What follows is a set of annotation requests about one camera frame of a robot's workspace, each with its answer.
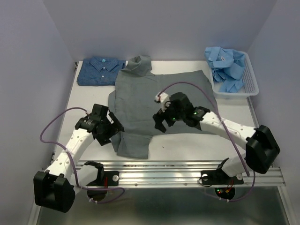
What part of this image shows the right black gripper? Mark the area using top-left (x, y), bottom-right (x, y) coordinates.
top-left (154, 98), bottom-right (186, 131)

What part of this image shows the grey long sleeve shirt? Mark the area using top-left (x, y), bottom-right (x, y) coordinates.
top-left (108, 56), bottom-right (218, 159)

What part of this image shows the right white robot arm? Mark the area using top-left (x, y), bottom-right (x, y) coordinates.
top-left (153, 92), bottom-right (280, 183)

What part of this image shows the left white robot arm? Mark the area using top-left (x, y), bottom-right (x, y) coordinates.
top-left (33, 104), bottom-right (125, 213)

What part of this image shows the folded dark blue checked shirt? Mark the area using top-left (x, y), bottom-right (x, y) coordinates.
top-left (77, 57), bottom-right (126, 86)

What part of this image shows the crumpled light blue shirt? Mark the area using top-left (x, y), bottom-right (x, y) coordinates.
top-left (204, 46), bottom-right (246, 93)

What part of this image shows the white plastic basket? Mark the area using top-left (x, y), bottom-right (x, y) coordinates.
top-left (209, 51), bottom-right (259, 99)

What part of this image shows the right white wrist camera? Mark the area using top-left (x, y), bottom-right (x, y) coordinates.
top-left (155, 92), bottom-right (171, 112)

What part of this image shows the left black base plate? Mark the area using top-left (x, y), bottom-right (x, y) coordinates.
top-left (88, 171), bottom-right (120, 187)

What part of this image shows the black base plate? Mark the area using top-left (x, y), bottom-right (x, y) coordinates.
top-left (88, 171), bottom-right (120, 187)
top-left (201, 170), bottom-right (244, 186)

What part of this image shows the aluminium mounting rail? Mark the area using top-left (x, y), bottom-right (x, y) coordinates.
top-left (37, 160), bottom-right (287, 188)

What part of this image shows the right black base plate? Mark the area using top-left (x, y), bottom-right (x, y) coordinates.
top-left (201, 170), bottom-right (244, 186)

